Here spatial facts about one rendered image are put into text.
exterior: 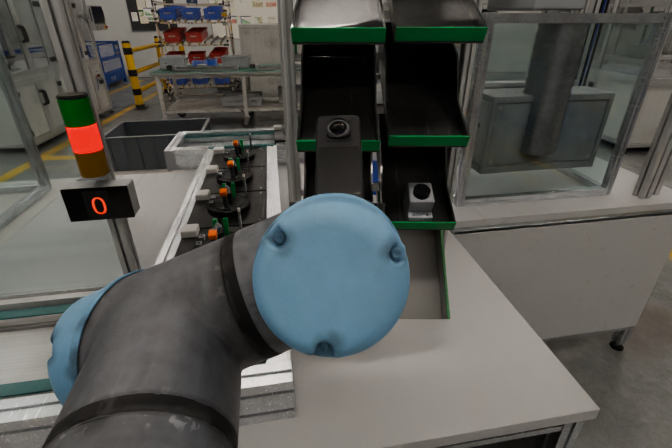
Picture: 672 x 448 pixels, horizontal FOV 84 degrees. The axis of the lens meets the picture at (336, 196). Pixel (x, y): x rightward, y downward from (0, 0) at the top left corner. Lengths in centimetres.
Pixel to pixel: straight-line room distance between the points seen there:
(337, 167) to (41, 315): 86
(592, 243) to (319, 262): 175
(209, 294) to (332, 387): 67
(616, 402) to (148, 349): 217
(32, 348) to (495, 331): 103
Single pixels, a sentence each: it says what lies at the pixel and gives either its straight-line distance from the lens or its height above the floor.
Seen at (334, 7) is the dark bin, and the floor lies 156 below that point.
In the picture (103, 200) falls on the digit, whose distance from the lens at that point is 87.
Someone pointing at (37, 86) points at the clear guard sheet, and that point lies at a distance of 90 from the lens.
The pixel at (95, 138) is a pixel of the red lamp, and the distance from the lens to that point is 84.
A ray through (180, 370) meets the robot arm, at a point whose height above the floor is 141.
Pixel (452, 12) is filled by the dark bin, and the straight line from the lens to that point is 70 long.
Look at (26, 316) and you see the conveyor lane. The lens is 110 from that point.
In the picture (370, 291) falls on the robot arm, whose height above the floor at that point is 144.
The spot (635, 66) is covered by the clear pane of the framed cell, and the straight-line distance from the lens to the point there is 180.
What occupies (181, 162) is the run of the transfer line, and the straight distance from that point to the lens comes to 198.
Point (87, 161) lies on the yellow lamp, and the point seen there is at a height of 130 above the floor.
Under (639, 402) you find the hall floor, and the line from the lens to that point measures 232.
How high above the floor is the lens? 154
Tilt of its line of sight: 26 degrees down
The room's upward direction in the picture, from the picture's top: straight up
